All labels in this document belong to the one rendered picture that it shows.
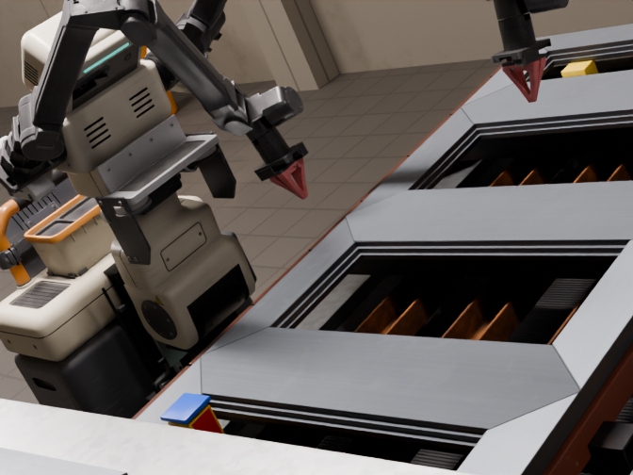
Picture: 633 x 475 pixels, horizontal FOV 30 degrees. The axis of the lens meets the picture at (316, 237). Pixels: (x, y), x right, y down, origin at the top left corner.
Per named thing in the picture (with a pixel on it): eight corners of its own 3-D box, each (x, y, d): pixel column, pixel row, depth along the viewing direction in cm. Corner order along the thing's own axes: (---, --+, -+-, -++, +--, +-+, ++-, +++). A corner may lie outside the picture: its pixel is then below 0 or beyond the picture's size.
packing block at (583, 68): (599, 74, 260) (593, 58, 259) (589, 85, 257) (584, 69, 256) (576, 77, 264) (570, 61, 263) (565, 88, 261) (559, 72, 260)
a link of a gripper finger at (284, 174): (300, 194, 240) (274, 156, 238) (322, 186, 235) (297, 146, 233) (281, 212, 236) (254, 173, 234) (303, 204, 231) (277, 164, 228)
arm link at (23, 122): (10, 130, 224) (12, 155, 222) (16, 99, 216) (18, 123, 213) (59, 131, 227) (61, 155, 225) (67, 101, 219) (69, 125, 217)
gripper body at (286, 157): (276, 162, 238) (256, 132, 237) (308, 148, 231) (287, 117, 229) (257, 179, 234) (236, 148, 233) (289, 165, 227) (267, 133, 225)
